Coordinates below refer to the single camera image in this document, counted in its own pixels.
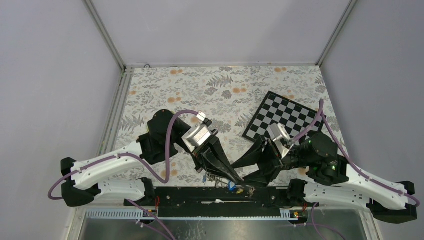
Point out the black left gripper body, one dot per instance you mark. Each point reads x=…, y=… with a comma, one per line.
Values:
x=196, y=151

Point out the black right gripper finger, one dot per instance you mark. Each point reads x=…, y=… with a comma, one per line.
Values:
x=261, y=177
x=258, y=154

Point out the black white chessboard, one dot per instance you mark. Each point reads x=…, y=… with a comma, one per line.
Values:
x=276, y=109

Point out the black front rail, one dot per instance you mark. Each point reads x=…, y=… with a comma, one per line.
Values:
x=267, y=196

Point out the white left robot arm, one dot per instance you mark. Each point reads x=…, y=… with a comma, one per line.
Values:
x=83, y=182

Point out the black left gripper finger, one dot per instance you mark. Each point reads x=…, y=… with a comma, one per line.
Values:
x=213, y=165
x=218, y=151

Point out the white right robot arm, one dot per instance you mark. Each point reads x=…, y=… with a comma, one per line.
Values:
x=331, y=178

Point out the blue key tag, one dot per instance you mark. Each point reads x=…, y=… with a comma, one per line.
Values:
x=231, y=186

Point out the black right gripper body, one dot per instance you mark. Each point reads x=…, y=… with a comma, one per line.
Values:
x=287, y=155

